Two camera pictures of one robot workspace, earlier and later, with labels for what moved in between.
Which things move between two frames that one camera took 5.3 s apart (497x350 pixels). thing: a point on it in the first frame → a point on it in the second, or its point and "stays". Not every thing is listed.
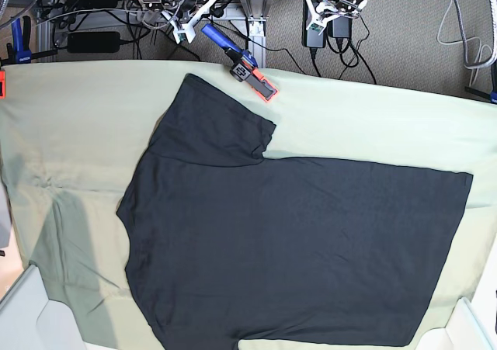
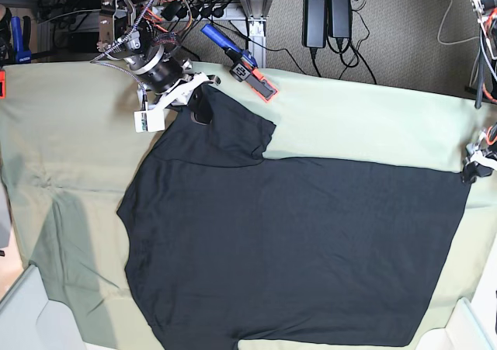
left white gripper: x=187 y=27 → x=166 y=77
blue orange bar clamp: x=245 y=67 stays
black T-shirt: x=226 y=247 stays
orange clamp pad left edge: x=2 y=84 stays
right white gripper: x=323 y=12 → x=476 y=154
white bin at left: x=30 y=320 stays
